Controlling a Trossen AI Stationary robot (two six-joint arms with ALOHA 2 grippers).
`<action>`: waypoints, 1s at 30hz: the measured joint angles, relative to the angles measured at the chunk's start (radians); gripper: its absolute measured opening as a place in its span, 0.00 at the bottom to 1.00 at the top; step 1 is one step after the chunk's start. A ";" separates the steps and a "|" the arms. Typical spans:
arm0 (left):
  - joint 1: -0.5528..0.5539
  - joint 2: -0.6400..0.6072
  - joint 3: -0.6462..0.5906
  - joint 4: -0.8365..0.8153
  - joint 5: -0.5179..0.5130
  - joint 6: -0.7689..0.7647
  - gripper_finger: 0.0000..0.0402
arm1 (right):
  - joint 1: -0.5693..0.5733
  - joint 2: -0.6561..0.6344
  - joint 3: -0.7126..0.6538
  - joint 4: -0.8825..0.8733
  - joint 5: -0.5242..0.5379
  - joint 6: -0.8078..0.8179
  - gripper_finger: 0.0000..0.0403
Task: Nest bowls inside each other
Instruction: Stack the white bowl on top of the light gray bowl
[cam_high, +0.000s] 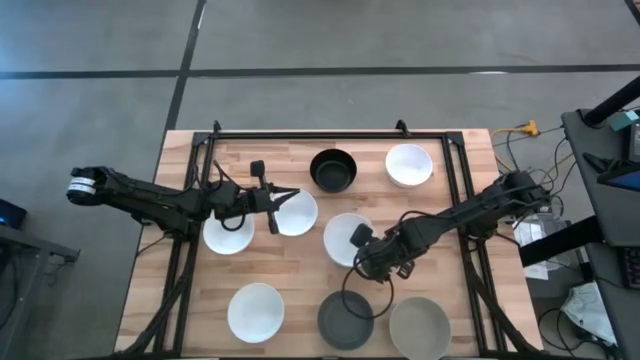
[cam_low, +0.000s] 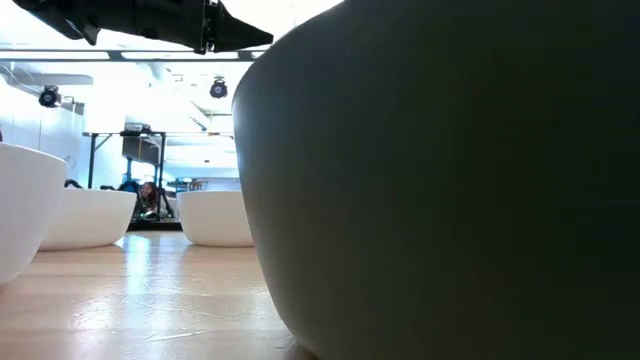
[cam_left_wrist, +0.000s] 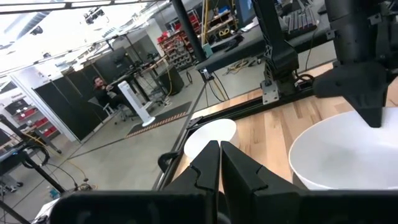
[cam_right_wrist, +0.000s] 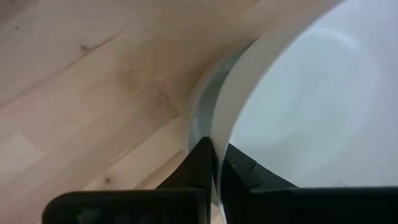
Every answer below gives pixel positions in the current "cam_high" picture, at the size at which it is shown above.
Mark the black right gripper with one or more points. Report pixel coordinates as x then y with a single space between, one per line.
390 250

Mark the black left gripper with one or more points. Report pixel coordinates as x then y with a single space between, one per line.
250 200

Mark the white bowl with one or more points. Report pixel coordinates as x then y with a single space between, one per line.
300 215
409 165
227 242
340 240
256 312

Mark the black bowl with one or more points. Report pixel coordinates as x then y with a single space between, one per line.
333 175

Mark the dark grey bowl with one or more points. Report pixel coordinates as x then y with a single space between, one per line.
330 330

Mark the beige bowl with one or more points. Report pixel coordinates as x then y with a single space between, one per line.
420 330

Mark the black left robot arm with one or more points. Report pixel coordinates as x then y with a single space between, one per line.
150 197

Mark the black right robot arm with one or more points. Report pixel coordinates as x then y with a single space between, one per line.
465 212

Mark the white paper sheets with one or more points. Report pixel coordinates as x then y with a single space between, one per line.
530 232

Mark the black desk crossbar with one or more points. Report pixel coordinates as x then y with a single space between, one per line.
560 241

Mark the yellow power plug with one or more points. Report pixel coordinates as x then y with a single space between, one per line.
531 129

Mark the white plastic bag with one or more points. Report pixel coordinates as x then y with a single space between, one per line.
587 310

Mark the black side desk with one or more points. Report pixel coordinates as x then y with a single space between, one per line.
615 220

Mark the black keyboard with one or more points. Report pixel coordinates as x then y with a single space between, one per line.
632 267

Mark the tablet with blue screen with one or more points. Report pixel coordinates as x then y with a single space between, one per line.
625 181

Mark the black device with blue light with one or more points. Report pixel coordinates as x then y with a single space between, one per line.
12 212

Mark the black round pole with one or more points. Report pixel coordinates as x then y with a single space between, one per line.
612 102

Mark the teal small box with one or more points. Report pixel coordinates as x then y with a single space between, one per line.
625 121

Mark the black aluminium rig frame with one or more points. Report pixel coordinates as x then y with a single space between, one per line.
325 135

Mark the black frame clamp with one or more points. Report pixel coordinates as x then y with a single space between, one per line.
216 127
401 128

